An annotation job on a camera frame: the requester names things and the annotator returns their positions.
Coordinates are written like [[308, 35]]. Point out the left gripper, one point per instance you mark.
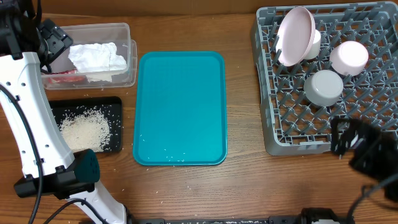
[[58, 39]]

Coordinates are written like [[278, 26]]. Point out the large white plate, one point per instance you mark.
[[296, 34]]

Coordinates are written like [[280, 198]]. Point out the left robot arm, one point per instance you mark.
[[29, 45]]

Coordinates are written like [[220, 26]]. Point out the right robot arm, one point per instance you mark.
[[389, 186]]

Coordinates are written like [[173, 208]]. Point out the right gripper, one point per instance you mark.
[[382, 143]]

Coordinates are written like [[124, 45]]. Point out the white napkin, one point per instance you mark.
[[97, 60]]

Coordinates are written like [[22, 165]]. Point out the white paper cup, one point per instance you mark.
[[315, 48]]

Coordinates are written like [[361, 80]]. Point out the grey dishwasher rack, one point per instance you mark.
[[291, 124]]

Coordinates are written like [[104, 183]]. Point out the grey metal bowl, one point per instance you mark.
[[323, 88]]

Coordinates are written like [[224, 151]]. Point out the black tray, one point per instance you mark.
[[110, 106]]

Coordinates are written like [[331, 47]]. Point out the clear plastic bin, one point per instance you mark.
[[119, 33]]

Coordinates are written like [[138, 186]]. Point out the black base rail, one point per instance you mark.
[[288, 219]]

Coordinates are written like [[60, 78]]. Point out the red sauce packet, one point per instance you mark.
[[68, 76]]

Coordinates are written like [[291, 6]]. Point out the pile of rice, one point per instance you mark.
[[89, 130]]

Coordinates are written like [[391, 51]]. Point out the teal serving tray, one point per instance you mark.
[[181, 114]]

